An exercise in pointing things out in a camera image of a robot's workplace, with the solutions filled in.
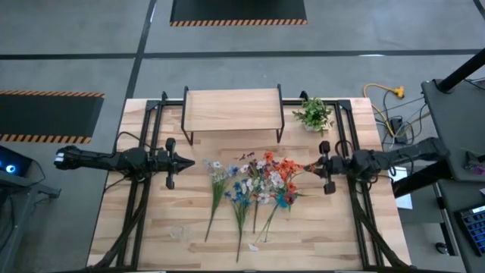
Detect computer with blue light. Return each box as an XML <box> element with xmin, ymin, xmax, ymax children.
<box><xmin>0</xmin><ymin>146</ymin><xmax>33</xmax><ymax>177</ymax></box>

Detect yellow extension cable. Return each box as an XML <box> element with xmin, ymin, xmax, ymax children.
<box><xmin>362</xmin><ymin>83</ymin><xmax>405</xmax><ymax>136</ymax></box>

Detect black floor cable tangle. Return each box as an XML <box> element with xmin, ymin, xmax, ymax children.
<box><xmin>374</xmin><ymin>90</ymin><xmax>431</xmax><ymax>145</ymax></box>

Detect dark red tulip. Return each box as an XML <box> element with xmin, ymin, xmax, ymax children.
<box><xmin>283</xmin><ymin>191</ymin><xmax>315</xmax><ymax>208</ymax></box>

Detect green plant in white pot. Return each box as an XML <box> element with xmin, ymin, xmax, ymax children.
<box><xmin>291</xmin><ymin>97</ymin><xmax>336</xmax><ymax>138</ymax></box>

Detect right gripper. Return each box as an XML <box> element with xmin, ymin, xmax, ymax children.
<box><xmin>305</xmin><ymin>140</ymin><xmax>352</xmax><ymax>196</ymax></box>

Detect grey side table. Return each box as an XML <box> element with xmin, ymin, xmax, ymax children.
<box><xmin>392</xmin><ymin>77</ymin><xmax>485</xmax><ymax>198</ymax></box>

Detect clear glass vase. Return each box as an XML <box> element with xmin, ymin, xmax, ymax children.
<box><xmin>169</xmin><ymin>224</ymin><xmax>193</xmax><ymax>243</ymax></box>

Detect black pole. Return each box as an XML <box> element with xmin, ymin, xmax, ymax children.
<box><xmin>437</xmin><ymin>48</ymin><xmax>485</xmax><ymax>94</ymax></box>

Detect black power strip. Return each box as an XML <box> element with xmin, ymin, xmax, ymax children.
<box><xmin>390</xmin><ymin>116</ymin><xmax>408</xmax><ymax>145</ymax></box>

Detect orange flower bunch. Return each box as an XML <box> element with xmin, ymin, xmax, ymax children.
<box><xmin>263</xmin><ymin>150</ymin><xmax>318</xmax><ymax>194</ymax></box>

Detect black mat with hazard stripes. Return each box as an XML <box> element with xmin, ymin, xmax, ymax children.
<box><xmin>169</xmin><ymin>0</ymin><xmax>308</xmax><ymax>27</ymax></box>
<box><xmin>0</xmin><ymin>89</ymin><xmax>106</xmax><ymax>145</ymax></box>

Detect white anemone flower stem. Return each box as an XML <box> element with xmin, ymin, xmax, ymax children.
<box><xmin>240</xmin><ymin>158</ymin><xmax>285</xmax><ymax>206</ymax></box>

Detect wooden shelf with black legs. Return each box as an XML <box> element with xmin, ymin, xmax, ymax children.
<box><xmin>180</xmin><ymin>83</ymin><xmax>286</xmax><ymax>147</ymax></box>

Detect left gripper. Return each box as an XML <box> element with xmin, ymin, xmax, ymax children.
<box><xmin>149</xmin><ymin>137</ymin><xmax>196</xmax><ymax>190</ymax></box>

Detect white paper sheet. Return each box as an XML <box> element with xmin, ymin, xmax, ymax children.
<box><xmin>386</xmin><ymin>166</ymin><xmax>414</xmax><ymax>210</ymax></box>

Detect black keyboard with blue keys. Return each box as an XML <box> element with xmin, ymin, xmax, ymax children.
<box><xmin>454</xmin><ymin>204</ymin><xmax>485</xmax><ymax>258</ymax></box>

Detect blue flower stem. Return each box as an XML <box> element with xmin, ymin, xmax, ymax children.
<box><xmin>223</xmin><ymin>165</ymin><xmax>253</xmax><ymax>263</ymax></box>

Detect green stem with white tip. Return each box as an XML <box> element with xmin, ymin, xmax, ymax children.
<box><xmin>248</xmin><ymin>204</ymin><xmax>283</xmax><ymax>253</ymax></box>

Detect grey equipment stand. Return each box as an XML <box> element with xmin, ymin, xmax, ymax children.
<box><xmin>0</xmin><ymin>170</ymin><xmax>61</xmax><ymax>273</ymax></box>

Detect dark keyboard desk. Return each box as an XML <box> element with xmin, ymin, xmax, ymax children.
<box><xmin>431</xmin><ymin>177</ymin><xmax>485</xmax><ymax>273</ymax></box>

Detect black aluminium table frame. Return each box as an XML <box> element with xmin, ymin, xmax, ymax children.
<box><xmin>86</xmin><ymin>89</ymin><xmax>412</xmax><ymax>272</ymax></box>

